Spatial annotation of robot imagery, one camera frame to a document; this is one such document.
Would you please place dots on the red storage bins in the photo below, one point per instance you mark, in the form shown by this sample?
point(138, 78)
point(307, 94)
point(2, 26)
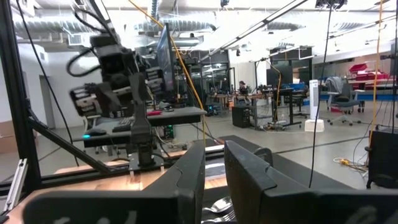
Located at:
point(357, 68)

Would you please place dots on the black cabinet under table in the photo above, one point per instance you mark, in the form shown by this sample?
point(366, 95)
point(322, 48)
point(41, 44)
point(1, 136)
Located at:
point(241, 116)

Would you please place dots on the large black screen on stand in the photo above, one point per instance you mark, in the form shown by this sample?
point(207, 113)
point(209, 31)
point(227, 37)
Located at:
point(280, 76)

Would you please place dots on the black corner bracket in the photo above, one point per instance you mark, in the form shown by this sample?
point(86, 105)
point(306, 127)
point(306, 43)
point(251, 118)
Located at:
point(264, 157)

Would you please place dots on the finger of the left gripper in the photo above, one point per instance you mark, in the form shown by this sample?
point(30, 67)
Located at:
point(109, 99)
point(138, 88)

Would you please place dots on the person at wooden tables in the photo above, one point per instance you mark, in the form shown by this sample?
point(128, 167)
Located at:
point(242, 87)

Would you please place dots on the black computer mouse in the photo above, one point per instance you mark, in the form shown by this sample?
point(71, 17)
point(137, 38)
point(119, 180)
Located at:
point(94, 132)

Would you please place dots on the silver metal bracket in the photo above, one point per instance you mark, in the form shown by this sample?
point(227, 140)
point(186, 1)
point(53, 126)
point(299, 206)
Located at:
point(16, 183)

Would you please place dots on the white tower fan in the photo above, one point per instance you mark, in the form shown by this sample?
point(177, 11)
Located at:
point(314, 99)

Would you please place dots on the computer monitor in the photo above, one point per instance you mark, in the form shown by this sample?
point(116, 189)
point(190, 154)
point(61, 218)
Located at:
point(164, 59)

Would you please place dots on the black plastic tray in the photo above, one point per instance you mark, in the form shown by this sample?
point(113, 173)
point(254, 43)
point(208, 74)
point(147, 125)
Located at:
point(214, 190)

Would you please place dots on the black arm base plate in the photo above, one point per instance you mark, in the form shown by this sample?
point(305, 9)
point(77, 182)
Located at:
point(136, 166)

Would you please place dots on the black equipment box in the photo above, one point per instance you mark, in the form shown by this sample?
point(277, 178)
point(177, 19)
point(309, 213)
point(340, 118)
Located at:
point(384, 149)

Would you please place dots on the black keyboard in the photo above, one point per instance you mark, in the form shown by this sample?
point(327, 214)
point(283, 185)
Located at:
point(122, 124)

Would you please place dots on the silver metal spoon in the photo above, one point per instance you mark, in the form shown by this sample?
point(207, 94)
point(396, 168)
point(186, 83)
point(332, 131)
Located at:
point(220, 203)

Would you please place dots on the computer tower with green light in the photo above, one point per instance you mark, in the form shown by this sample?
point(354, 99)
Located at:
point(169, 131)

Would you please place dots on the black aluminium table frame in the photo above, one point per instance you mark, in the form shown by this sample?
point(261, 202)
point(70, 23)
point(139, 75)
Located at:
point(15, 109)

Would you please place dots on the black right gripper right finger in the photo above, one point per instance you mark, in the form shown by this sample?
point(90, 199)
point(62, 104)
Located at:
point(248, 186)

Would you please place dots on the grey cloth on chair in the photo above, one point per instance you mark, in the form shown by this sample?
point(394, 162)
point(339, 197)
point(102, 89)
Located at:
point(336, 84)

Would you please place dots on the grey office chair on wheels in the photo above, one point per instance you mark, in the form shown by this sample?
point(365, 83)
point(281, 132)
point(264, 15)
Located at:
point(345, 104)

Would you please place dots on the cardboard box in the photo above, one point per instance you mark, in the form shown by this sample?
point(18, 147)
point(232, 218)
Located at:
point(7, 137)

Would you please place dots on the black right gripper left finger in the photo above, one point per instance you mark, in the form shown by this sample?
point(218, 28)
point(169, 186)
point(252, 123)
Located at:
point(174, 205)

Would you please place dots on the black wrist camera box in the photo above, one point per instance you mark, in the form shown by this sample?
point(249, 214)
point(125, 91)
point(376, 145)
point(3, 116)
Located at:
point(112, 59)

